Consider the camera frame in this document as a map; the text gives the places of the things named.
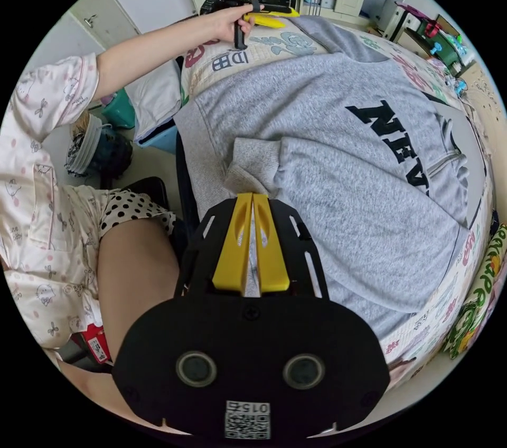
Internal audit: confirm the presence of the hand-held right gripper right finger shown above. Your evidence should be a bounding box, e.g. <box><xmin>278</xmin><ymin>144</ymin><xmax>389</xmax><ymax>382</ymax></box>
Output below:
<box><xmin>252</xmin><ymin>192</ymin><xmax>292</xmax><ymax>293</ymax></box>

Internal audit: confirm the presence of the person's left forearm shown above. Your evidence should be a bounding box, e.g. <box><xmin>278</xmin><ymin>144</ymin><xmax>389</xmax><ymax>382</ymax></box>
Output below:
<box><xmin>96</xmin><ymin>17</ymin><xmax>213</xmax><ymax>101</ymax></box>

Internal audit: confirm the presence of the person's left hand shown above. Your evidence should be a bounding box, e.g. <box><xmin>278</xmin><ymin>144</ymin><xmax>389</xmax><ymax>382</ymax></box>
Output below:
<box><xmin>202</xmin><ymin>4</ymin><xmax>265</xmax><ymax>43</ymax></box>

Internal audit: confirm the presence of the white pillow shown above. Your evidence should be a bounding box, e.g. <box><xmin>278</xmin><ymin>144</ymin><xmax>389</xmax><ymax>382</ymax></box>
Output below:
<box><xmin>126</xmin><ymin>59</ymin><xmax>184</xmax><ymax>143</ymax></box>

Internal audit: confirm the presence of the gray long sleeve sweater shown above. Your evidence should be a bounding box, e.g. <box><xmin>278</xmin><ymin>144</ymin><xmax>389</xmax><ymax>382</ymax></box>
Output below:
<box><xmin>173</xmin><ymin>15</ymin><xmax>482</xmax><ymax>340</ymax></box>

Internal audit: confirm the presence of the red carton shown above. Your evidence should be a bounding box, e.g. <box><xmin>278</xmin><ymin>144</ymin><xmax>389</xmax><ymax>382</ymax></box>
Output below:
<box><xmin>80</xmin><ymin>322</ymin><xmax>115</xmax><ymax>366</ymax></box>

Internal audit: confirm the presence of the green printed cushion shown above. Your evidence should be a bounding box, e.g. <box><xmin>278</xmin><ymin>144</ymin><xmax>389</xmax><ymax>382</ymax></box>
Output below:
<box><xmin>440</xmin><ymin>221</ymin><xmax>507</xmax><ymax>361</ymax></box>

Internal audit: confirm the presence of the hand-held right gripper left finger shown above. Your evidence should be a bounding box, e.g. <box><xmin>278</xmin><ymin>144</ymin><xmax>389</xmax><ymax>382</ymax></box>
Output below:
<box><xmin>212</xmin><ymin>192</ymin><xmax>255</xmax><ymax>295</ymax></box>

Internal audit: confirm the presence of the desk with toys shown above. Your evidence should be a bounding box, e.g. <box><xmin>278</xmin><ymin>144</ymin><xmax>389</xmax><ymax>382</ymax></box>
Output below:
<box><xmin>390</xmin><ymin>1</ymin><xmax>478</xmax><ymax>79</ymax></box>

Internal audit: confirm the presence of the dark bag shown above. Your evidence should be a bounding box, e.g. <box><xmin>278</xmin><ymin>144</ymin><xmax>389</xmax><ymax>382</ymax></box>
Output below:
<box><xmin>64</xmin><ymin>111</ymin><xmax>134</xmax><ymax>180</ymax></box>

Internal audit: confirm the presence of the black chair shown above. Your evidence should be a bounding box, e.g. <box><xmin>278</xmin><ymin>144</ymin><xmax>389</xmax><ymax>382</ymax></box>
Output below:
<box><xmin>101</xmin><ymin>176</ymin><xmax>172</xmax><ymax>212</ymax></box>

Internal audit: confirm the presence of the person's body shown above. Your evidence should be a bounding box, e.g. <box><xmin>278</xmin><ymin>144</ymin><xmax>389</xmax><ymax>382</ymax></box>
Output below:
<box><xmin>0</xmin><ymin>52</ymin><xmax>187</xmax><ymax>419</ymax></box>

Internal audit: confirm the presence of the green bucket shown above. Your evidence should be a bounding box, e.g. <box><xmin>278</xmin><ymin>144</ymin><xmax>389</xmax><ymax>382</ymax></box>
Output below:
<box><xmin>100</xmin><ymin>88</ymin><xmax>137</xmax><ymax>130</ymax></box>

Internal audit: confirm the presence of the blue storage box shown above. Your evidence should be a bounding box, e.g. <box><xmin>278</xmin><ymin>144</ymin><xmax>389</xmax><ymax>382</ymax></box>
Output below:
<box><xmin>136</xmin><ymin>121</ymin><xmax>180</xmax><ymax>157</ymax></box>

